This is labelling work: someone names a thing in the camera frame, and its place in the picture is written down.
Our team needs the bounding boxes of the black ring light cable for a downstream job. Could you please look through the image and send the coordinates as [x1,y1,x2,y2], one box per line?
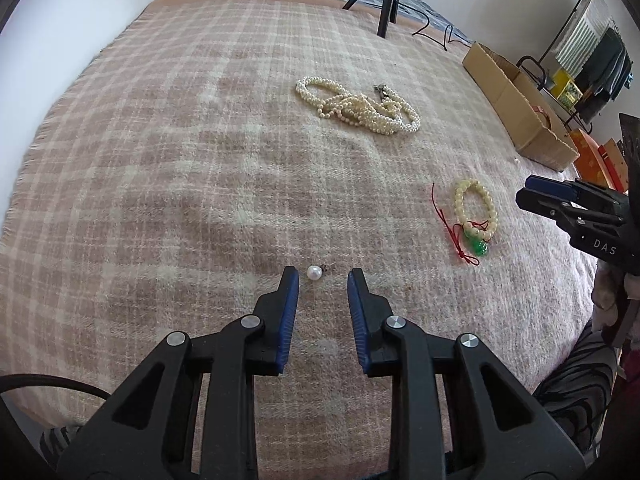
[400,1,473,54]

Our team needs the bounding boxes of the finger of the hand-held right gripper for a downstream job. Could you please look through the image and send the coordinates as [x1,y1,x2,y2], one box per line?
[525,175,583,202]
[516,188,576,224]

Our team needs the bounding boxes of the person's zebra patterned trousers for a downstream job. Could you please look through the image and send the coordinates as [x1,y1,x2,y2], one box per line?
[40,320,623,467]

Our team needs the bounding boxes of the beaded bracelet with green pendant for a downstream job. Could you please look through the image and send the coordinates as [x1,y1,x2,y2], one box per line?
[431,178,499,265]

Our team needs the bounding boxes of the black clothes rack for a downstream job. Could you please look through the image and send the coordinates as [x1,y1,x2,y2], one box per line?
[515,0,637,133]

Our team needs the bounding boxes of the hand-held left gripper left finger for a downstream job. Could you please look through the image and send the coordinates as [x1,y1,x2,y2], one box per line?
[57,266,301,480]

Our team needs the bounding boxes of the orange cloth covered table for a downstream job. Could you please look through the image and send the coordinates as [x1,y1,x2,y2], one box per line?
[570,129,626,192]

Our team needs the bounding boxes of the person's right hand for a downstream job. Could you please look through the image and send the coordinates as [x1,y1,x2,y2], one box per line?
[592,259,624,312]

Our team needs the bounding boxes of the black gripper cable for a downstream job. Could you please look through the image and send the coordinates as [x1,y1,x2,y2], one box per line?
[0,374,112,407]

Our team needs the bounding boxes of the cardboard box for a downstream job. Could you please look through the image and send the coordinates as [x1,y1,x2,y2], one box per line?
[461,42,581,170]

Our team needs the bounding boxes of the dark hanging clothes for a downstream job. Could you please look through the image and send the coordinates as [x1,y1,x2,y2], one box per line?
[575,27,633,121]

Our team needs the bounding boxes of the striped hanging cloth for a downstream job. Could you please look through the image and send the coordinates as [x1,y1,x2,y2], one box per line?
[557,0,613,73]

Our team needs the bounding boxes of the white pearl necklace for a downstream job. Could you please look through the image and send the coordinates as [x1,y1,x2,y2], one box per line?
[295,76,422,136]

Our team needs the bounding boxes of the yellow box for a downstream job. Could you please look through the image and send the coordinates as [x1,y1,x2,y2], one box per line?
[552,70,583,111]

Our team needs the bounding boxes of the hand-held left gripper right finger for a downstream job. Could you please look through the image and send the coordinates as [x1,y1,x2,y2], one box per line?
[347,268,587,480]

